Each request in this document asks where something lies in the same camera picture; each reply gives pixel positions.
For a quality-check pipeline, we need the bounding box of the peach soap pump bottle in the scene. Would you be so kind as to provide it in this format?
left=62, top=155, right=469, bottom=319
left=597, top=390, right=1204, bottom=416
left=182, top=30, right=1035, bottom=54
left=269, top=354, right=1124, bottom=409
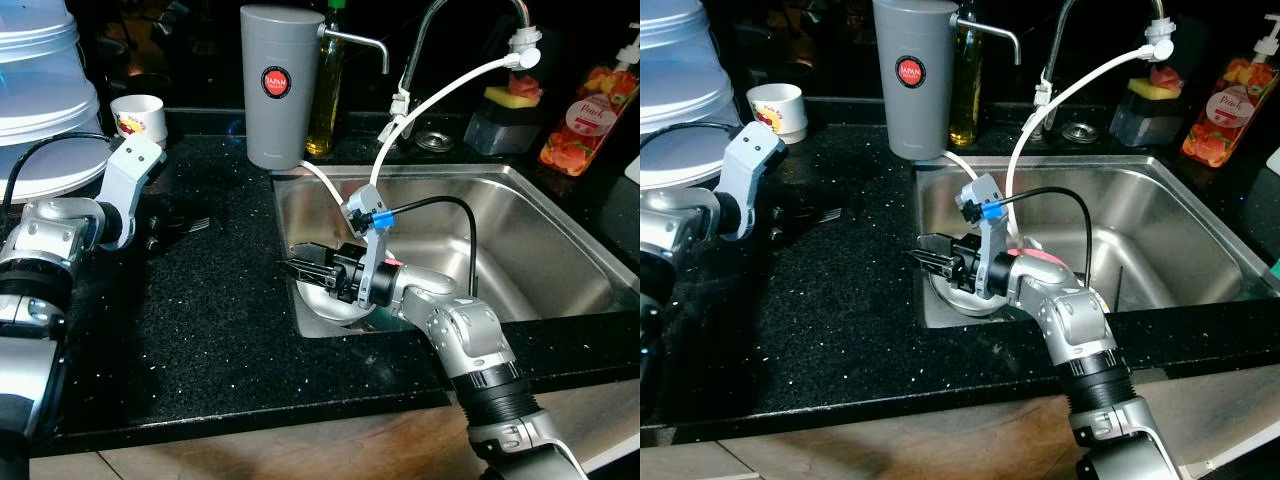
left=1179, top=14, right=1280, bottom=170
left=537, top=42, right=641, bottom=179

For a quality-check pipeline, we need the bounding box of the white printed mug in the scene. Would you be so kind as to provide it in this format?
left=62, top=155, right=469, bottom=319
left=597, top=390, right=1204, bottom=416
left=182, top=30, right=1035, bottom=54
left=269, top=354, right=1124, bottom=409
left=109, top=94, right=169, bottom=145
left=747, top=82, right=808, bottom=145

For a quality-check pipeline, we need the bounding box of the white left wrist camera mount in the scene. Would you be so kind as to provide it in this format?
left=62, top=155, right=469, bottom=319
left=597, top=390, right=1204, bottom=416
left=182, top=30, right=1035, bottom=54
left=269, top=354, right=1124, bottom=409
left=96, top=136, right=167, bottom=252
left=717, top=121, right=789, bottom=242

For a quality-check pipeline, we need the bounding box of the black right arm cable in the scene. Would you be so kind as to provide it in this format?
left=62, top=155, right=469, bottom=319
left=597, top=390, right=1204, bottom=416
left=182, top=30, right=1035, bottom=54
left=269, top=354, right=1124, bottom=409
left=368, top=195, right=480, bottom=298
left=978, top=186, right=1095, bottom=293

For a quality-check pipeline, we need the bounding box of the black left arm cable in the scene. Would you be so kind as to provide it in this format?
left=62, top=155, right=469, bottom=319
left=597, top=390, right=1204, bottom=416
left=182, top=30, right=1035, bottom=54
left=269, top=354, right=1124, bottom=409
left=640, top=120, right=749, bottom=151
left=0, top=131, right=127, bottom=213

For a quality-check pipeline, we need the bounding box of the stainless steel sink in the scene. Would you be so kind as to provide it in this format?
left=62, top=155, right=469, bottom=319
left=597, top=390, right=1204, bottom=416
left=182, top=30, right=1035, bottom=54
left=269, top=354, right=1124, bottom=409
left=911, top=154, right=1280, bottom=330
left=271, top=162, right=641, bottom=340

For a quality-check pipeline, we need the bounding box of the white bowl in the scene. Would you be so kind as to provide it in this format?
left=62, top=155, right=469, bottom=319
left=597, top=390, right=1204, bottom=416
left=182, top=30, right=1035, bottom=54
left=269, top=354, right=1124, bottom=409
left=924, top=268, right=1013, bottom=321
left=292, top=275, right=387, bottom=328

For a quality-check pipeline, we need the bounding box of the grey water filter canister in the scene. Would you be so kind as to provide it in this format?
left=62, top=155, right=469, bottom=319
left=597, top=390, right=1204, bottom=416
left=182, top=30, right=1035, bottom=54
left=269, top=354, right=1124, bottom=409
left=871, top=0, right=1022, bottom=162
left=239, top=5, right=390, bottom=172

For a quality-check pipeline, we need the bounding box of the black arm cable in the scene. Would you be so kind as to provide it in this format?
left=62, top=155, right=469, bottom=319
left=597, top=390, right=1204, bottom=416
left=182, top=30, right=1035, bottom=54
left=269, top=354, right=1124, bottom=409
left=640, top=120, right=749, bottom=151
left=0, top=131, right=127, bottom=213
left=978, top=186, right=1095, bottom=293
left=368, top=195, right=480, bottom=298

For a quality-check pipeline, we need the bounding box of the chrome gooseneck faucet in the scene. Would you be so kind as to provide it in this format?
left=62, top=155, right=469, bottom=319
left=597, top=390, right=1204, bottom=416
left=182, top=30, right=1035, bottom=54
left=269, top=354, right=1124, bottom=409
left=1038, top=0, right=1177, bottom=113
left=393, top=0, right=546, bottom=123

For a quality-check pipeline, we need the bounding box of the white stacked plastic container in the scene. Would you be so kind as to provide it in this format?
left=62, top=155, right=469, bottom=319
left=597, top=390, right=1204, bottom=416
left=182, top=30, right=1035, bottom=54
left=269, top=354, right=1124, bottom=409
left=0, top=0, right=112, bottom=202
left=640, top=0, right=747, bottom=192

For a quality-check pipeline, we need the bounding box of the grey sponge holder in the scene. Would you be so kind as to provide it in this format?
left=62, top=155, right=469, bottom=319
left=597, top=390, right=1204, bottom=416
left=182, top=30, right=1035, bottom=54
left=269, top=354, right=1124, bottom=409
left=462, top=95, right=546, bottom=159
left=1109, top=88, right=1187, bottom=150

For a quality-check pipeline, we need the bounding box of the oil bottle green cap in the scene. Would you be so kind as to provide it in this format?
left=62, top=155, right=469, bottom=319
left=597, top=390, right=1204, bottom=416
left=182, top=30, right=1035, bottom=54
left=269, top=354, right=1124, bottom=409
left=947, top=0, right=985, bottom=149
left=304, top=0, right=347, bottom=159

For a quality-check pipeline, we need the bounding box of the white flexible hose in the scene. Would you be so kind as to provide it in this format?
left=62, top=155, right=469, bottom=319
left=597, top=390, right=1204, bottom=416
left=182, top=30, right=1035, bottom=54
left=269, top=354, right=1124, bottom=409
left=940, top=20, right=1177, bottom=249
left=298, top=28, right=547, bottom=219

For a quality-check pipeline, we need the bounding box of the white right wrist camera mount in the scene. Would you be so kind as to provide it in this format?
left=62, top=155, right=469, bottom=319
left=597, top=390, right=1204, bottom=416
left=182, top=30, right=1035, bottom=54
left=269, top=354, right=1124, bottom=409
left=339, top=181, right=398, bottom=308
left=956, top=172, right=1018, bottom=301

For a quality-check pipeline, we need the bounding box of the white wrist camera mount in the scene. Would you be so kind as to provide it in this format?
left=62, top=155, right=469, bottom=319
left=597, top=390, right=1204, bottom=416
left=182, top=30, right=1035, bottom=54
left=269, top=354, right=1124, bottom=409
left=96, top=136, right=167, bottom=252
left=956, top=172, right=1018, bottom=301
left=339, top=181, right=398, bottom=308
left=717, top=121, right=789, bottom=242

